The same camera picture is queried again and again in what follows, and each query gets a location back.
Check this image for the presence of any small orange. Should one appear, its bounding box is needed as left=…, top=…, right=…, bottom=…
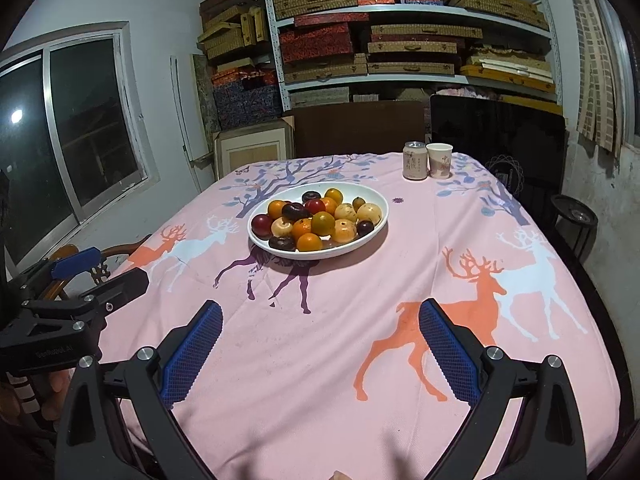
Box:
left=296, top=233, right=323, bottom=252

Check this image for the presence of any dark purple mangosteen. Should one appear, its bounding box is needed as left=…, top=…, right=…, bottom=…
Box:
left=281, top=203, right=311, bottom=223

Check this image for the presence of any red cherry tomato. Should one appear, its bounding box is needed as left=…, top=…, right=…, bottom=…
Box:
left=304, top=198, right=326, bottom=216

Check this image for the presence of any person's left hand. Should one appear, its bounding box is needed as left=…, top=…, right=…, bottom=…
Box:
left=1, top=370, right=72, bottom=429

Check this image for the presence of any wooden chair left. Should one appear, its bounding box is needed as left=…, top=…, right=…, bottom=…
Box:
left=39, top=235, right=150, bottom=300

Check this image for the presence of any sliding glass window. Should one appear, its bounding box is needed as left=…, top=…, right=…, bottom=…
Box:
left=1, top=22, right=157, bottom=271

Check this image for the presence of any pink deer tablecloth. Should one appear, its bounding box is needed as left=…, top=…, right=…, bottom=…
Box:
left=100, top=153, right=620, bottom=479

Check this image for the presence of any red plum on plate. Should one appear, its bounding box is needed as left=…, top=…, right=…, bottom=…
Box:
left=250, top=214, right=273, bottom=240

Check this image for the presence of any dark mangosteen on plate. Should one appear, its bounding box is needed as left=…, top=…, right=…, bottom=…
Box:
left=268, top=235, right=296, bottom=252

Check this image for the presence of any pale yellow fruit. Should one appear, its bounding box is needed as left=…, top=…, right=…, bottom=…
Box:
left=271, top=217, right=293, bottom=237
left=357, top=203, right=384, bottom=226
left=331, top=219, right=358, bottom=244

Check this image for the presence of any pale yellow fruit right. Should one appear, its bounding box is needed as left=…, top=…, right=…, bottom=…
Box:
left=357, top=203, right=384, bottom=226

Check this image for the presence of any pale yellow fruit front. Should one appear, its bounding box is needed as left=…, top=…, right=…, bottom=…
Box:
left=331, top=219, right=358, bottom=244

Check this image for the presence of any orange mandarin front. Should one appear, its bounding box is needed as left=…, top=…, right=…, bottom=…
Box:
left=292, top=218, right=312, bottom=240

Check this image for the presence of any yellow green tomato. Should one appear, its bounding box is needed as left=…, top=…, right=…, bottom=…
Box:
left=311, top=210, right=335, bottom=236

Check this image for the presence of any framed board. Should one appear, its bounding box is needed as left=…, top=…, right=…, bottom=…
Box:
left=214, top=119, right=294, bottom=179

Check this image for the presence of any paper cup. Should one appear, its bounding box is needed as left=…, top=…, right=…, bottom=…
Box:
left=426, top=143, right=452, bottom=179

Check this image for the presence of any white oval plate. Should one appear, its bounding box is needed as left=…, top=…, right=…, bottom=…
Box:
left=246, top=181, right=391, bottom=261

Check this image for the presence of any black chair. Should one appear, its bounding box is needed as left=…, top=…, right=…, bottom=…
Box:
left=430, top=94, right=567, bottom=228

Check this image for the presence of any dark wooden chair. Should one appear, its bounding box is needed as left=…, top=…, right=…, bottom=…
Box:
left=288, top=101, right=425, bottom=157

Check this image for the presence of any hanging patterned cloth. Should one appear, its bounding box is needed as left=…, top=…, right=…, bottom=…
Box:
left=572, top=0, right=622, bottom=158

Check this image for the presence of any metal storage shelf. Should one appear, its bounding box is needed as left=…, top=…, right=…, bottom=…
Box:
left=265, top=0, right=562, bottom=110

